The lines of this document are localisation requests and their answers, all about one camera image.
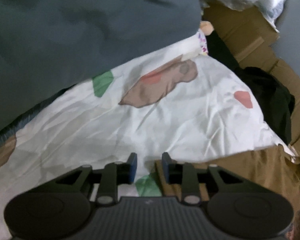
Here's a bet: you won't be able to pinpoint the brown printed t-shirt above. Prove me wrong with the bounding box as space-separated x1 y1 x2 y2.
154 143 300 240

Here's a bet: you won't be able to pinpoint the white cartoon bed sheet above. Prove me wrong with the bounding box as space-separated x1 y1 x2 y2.
0 34 282 239

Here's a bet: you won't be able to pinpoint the black clothing pile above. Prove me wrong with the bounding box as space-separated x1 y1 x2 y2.
206 31 295 145

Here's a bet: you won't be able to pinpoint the floral cloth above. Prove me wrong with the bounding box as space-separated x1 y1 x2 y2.
197 29 209 56

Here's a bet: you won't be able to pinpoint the teddy bear blue shirt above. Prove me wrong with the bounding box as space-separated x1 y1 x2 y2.
195 0 215 36

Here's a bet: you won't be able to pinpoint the brown cardboard box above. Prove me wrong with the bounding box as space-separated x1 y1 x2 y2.
204 4 300 147

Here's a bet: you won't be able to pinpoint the dark grey pillow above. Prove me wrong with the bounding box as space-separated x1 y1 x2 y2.
0 0 200 146

